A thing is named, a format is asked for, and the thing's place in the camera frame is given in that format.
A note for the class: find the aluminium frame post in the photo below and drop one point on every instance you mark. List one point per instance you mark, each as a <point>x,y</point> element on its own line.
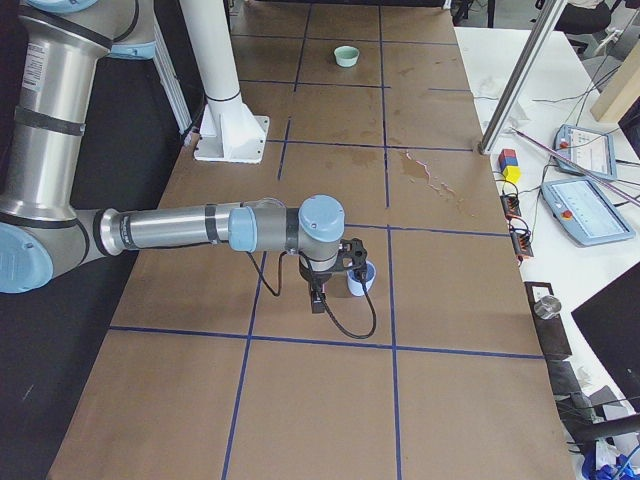
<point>533,47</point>

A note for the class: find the red blue yellow cube block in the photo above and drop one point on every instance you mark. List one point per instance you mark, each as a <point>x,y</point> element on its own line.
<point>509,166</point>

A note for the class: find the far teach pendant tablet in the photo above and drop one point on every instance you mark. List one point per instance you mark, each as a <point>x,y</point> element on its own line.
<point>587,148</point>

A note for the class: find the mint green bowl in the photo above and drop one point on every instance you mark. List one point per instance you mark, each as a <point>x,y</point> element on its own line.
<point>346,56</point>

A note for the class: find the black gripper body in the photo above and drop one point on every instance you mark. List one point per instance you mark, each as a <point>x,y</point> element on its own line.
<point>313,278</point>

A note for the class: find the near teach pendant tablet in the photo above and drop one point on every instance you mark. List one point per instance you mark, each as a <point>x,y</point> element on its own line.
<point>585,213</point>

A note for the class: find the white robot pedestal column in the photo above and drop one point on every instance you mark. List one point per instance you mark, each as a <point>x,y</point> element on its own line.
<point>229,131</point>

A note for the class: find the teach pendant tablet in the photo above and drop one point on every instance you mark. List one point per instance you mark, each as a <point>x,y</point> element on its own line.
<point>585,213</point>
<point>587,148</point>

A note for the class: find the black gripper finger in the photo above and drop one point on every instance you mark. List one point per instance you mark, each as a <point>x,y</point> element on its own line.
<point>317,301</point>

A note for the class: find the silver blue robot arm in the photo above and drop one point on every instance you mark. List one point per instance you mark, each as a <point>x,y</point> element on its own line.
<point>43,237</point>

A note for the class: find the light blue plastic cup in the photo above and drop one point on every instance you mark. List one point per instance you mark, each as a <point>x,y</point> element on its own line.
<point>361,282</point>

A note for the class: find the silver metal knob weight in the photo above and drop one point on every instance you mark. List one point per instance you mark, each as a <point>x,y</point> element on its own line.
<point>547,307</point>

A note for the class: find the orange black terminal strip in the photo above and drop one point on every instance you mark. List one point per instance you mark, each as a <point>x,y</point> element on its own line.
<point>519,231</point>

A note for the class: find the black monitor corner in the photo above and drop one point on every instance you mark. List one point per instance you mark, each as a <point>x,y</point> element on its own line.
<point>609,322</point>

